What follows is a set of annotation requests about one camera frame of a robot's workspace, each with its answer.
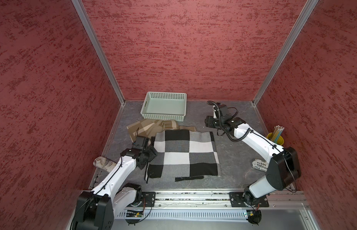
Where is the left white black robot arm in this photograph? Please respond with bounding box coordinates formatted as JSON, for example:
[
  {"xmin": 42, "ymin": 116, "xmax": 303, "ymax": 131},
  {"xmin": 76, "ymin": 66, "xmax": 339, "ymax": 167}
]
[{"xmin": 69, "ymin": 145, "xmax": 157, "ymax": 230}]

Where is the bundle of coloured pencils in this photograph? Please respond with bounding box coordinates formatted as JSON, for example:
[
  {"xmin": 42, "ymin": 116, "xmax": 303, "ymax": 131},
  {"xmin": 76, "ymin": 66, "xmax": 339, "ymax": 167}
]
[{"xmin": 271, "ymin": 125, "xmax": 285, "ymax": 143}]

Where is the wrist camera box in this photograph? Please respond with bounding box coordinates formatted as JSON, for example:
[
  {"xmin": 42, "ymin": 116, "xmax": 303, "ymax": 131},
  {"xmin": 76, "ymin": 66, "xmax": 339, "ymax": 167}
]
[
  {"xmin": 133, "ymin": 136, "xmax": 150, "ymax": 150},
  {"xmin": 214, "ymin": 103, "xmax": 232, "ymax": 118}
]

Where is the brown beige plaid scarf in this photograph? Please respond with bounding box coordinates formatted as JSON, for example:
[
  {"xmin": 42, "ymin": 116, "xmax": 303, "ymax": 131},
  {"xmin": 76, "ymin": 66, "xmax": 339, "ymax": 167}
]
[{"xmin": 127, "ymin": 119, "xmax": 197, "ymax": 142}]

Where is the light green plastic basket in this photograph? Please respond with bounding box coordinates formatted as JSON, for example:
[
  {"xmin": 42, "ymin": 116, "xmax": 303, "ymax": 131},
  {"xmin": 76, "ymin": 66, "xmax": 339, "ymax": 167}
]
[{"xmin": 141, "ymin": 92, "xmax": 187, "ymax": 122}]

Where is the yellow pencil cup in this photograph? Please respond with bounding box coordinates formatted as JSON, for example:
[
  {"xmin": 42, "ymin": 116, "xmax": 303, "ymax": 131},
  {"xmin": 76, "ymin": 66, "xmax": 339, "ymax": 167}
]
[{"xmin": 266, "ymin": 132, "xmax": 285, "ymax": 146}]

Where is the black white checkered scarf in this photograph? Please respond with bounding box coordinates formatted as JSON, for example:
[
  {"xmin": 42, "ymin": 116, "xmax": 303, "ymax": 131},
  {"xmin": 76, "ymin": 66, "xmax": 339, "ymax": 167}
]
[{"xmin": 145, "ymin": 129, "xmax": 221, "ymax": 182}]

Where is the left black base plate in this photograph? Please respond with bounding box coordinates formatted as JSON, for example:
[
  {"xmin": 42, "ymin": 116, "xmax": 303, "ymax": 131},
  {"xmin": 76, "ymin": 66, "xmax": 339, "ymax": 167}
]
[{"xmin": 139, "ymin": 191, "xmax": 156, "ymax": 208}]

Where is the aluminium front rail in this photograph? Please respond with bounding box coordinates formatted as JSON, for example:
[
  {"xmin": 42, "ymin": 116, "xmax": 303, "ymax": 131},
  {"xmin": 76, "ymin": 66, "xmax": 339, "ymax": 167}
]
[{"xmin": 64, "ymin": 189, "xmax": 321, "ymax": 230}]

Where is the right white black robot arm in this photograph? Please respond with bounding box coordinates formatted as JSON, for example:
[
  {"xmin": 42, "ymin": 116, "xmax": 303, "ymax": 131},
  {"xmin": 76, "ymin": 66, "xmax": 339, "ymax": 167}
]
[{"xmin": 205, "ymin": 116, "xmax": 301, "ymax": 207}]

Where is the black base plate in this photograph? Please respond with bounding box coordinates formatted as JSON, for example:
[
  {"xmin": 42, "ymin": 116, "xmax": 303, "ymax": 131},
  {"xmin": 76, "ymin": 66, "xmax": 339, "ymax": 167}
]
[
  {"xmin": 139, "ymin": 191, "xmax": 156, "ymax": 208},
  {"xmin": 229, "ymin": 191, "xmax": 269, "ymax": 208}
]

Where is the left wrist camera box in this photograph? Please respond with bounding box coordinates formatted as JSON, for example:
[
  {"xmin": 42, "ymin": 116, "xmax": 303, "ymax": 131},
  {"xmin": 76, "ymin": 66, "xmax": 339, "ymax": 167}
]
[{"xmin": 133, "ymin": 136, "xmax": 150, "ymax": 150}]

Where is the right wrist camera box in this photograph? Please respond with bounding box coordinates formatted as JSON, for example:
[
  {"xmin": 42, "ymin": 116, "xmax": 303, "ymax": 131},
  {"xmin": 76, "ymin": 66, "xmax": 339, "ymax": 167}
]
[{"xmin": 214, "ymin": 103, "xmax": 232, "ymax": 118}]

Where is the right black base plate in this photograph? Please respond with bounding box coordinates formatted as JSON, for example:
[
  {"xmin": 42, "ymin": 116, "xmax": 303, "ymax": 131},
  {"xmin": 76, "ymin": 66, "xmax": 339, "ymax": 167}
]
[{"xmin": 229, "ymin": 191, "xmax": 269, "ymax": 208}]

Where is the rolled beige patterned cloth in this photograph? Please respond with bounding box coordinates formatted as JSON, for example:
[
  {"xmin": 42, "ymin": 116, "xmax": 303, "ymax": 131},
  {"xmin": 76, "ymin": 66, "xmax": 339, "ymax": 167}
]
[{"xmin": 93, "ymin": 156, "xmax": 117, "ymax": 172}]

